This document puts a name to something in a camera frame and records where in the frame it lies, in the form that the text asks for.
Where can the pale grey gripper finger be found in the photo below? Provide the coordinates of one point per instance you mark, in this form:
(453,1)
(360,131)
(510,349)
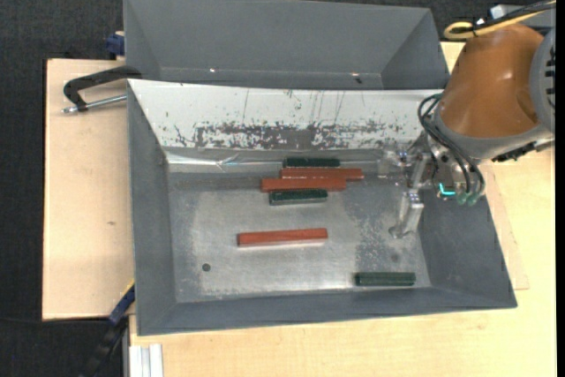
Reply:
(393,163)
(411,214)

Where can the red-brown flat block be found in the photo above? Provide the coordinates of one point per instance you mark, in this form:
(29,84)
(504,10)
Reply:
(300,184)
(282,237)
(335,174)

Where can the dark green flat block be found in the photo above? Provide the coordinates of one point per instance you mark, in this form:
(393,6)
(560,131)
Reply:
(298,197)
(311,162)
(385,279)

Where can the grey metal bin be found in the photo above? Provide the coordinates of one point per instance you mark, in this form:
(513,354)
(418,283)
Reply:
(273,260)

